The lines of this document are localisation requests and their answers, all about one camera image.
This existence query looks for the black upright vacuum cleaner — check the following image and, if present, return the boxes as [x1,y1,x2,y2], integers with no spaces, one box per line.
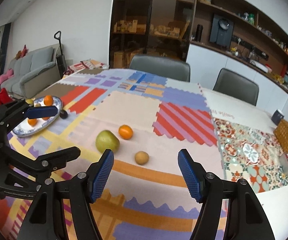
[54,30,67,77]

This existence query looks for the grey sofa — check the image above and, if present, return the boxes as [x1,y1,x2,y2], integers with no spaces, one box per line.
[0,44,61,98]

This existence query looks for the grey chair left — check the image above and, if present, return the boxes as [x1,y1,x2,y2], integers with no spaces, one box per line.
[129,54,191,82]

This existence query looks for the orange mandarin on table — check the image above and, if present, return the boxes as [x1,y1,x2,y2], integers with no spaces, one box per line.
[118,125,134,140]

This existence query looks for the dark blue mug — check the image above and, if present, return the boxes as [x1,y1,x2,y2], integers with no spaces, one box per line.
[271,109,284,126]

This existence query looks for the striped folded cloth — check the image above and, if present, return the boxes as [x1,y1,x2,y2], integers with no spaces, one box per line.
[64,59,109,76]

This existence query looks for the large orange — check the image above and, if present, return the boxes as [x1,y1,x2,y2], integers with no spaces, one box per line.
[43,95,54,106]

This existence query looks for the large green pear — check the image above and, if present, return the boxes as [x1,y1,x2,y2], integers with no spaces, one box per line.
[95,130,120,153]

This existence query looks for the grey chair right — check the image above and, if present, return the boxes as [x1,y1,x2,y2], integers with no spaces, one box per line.
[213,68,259,106]

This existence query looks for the grey chair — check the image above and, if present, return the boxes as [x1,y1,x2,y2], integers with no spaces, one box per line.
[213,68,259,106]
[129,54,191,82]

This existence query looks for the red cloth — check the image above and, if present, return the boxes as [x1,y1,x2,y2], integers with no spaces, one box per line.
[0,88,13,105]

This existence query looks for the dark plum on table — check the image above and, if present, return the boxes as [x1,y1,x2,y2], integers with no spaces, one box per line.
[59,109,68,119]

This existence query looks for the small orange mandarin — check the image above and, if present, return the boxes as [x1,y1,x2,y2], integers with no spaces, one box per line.
[28,119,37,127]

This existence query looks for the black coffee machine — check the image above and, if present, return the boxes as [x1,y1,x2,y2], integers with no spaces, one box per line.
[209,14,234,48]

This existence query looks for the blue white porcelain plate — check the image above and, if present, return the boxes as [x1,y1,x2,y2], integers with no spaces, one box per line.
[12,96,63,137]

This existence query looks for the yellow green fruit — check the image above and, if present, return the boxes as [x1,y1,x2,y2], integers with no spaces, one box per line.
[25,99,34,105]

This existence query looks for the dark glass cabinet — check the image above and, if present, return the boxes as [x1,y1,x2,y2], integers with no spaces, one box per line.
[109,0,196,68]

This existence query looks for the colourful patchwork tablecloth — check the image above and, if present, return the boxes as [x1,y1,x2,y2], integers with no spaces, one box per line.
[8,69,288,239]

